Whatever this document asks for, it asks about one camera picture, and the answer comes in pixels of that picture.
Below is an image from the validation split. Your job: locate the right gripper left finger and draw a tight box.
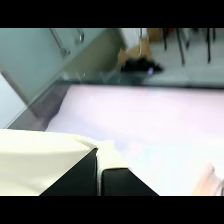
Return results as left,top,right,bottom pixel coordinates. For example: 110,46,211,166
40,148,99,197

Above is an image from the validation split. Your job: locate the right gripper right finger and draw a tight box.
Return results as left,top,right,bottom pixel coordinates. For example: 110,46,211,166
101,167,159,197

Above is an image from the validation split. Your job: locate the cream white garment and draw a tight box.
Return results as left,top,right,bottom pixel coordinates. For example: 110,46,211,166
0,128,130,197

